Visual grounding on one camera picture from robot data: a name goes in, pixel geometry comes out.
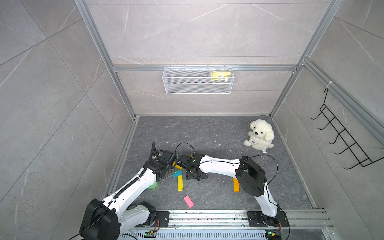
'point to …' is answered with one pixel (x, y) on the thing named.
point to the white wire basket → (198, 80)
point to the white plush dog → (262, 136)
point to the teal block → (178, 173)
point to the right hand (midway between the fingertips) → (194, 176)
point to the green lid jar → (154, 186)
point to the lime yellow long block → (180, 183)
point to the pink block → (188, 201)
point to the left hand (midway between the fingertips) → (168, 168)
